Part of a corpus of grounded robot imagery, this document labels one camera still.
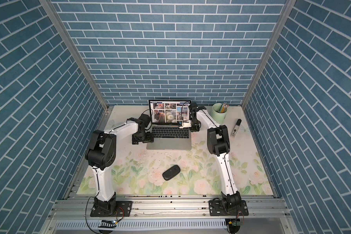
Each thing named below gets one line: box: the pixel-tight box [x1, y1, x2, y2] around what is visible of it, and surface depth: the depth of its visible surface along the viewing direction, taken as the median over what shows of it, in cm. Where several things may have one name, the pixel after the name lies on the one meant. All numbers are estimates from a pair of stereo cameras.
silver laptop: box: [146, 99, 193, 151], surface depth 104 cm
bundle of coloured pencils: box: [218, 102, 230, 114], surface depth 101 cm
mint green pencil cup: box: [210, 102, 229, 125], surface depth 101 cm
